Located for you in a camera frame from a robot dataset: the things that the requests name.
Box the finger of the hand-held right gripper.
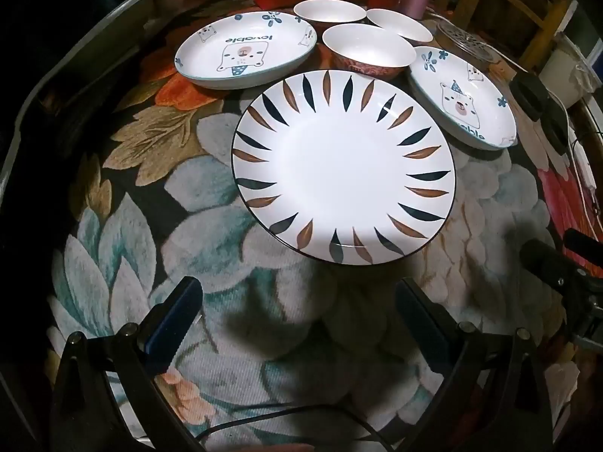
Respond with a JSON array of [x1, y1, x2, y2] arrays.
[[519, 238, 587, 295], [564, 228, 603, 257]]

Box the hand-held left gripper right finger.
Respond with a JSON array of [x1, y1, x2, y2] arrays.
[[395, 278, 554, 452]]

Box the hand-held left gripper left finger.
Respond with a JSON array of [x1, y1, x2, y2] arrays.
[[49, 275, 208, 452]]

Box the white plate with leaf pattern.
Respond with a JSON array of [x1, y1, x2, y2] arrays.
[[231, 70, 457, 266]]

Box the white plate with bear print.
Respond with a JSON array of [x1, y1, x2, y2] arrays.
[[175, 11, 317, 90], [407, 46, 519, 151]]

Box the white bowl with red outside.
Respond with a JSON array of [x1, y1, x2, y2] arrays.
[[293, 0, 367, 29], [321, 23, 416, 80], [366, 8, 434, 48]]

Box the white power strip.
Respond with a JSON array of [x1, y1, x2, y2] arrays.
[[568, 127, 599, 208]]

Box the floral rug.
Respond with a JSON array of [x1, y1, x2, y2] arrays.
[[42, 5, 589, 452]]

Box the black slipper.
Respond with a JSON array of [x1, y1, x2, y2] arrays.
[[542, 104, 571, 156], [511, 73, 549, 121]]

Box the white bucket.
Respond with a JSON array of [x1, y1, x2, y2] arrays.
[[537, 40, 589, 109]]

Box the round perforated metal tin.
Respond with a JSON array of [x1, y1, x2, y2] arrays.
[[436, 23, 502, 64]]

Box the thin black cable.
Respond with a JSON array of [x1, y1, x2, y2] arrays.
[[188, 402, 396, 452]]

